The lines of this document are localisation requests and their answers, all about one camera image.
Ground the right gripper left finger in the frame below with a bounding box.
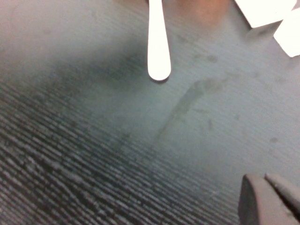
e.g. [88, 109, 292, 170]
[238, 174, 300, 225]

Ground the white power adapter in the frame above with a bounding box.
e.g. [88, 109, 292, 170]
[234, 0, 297, 29]

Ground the pink plastic fork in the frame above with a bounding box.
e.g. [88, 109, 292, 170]
[147, 0, 171, 82]

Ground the white foam cube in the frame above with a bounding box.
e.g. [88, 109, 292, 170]
[273, 9, 300, 58]

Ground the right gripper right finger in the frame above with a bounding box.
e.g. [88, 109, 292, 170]
[266, 173, 300, 221]

